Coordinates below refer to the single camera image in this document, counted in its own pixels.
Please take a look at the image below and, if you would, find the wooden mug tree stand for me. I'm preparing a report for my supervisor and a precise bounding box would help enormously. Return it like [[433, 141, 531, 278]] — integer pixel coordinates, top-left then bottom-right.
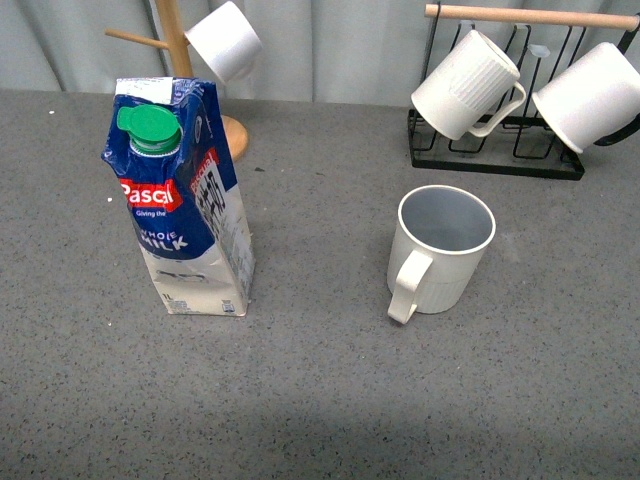
[[104, 0, 249, 161]]

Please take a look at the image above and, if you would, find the blue white milk carton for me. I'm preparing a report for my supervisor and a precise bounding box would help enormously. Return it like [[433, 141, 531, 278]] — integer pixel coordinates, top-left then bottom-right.
[[102, 77, 255, 316]]

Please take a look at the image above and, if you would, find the cream ribbed hanging mug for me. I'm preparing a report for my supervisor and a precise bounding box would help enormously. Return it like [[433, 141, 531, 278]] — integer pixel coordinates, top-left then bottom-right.
[[411, 30, 527, 140]]

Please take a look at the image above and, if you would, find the white mug on tree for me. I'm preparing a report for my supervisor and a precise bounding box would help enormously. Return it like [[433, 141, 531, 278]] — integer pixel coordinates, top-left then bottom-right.
[[185, 1, 263, 85]]

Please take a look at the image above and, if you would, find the black wire mug rack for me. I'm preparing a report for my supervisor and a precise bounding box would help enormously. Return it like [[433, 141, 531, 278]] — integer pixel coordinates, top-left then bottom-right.
[[407, 3, 639, 180]]

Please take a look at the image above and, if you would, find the cream ribbed mug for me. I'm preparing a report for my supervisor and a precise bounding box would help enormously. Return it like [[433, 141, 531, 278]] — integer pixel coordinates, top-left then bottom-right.
[[387, 185, 496, 324], [411, 30, 527, 140]]

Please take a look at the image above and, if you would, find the white mug black handle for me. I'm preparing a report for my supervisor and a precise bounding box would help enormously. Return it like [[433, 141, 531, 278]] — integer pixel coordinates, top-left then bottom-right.
[[532, 42, 639, 154]]

